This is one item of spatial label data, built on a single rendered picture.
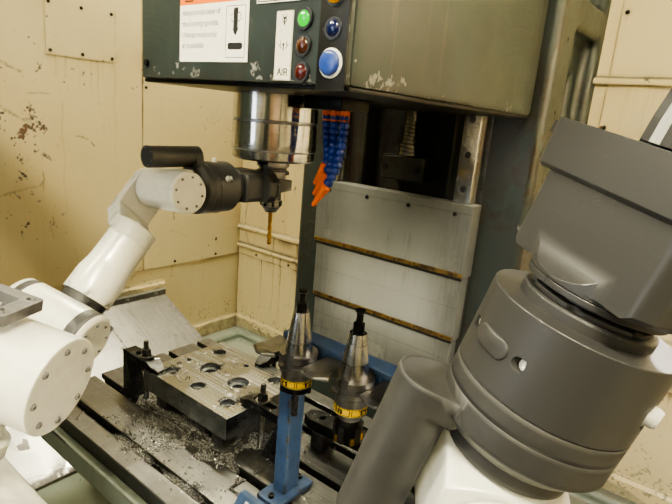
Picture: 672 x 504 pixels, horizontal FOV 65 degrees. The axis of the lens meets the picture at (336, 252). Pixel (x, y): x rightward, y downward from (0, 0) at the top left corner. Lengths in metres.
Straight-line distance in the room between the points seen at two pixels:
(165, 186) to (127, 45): 1.23
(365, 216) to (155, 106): 0.97
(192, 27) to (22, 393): 0.64
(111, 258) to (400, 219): 0.77
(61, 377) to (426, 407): 0.24
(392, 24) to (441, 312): 0.81
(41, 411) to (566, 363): 0.31
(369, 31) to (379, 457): 0.53
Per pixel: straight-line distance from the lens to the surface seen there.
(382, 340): 1.49
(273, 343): 0.90
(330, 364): 0.84
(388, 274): 1.42
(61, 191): 1.93
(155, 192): 0.86
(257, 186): 0.96
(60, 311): 0.78
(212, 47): 0.85
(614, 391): 0.24
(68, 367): 0.39
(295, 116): 0.96
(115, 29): 2.01
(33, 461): 1.67
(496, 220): 1.30
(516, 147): 1.28
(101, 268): 0.82
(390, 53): 0.74
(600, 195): 0.25
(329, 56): 0.68
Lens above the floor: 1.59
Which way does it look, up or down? 14 degrees down
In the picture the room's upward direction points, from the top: 5 degrees clockwise
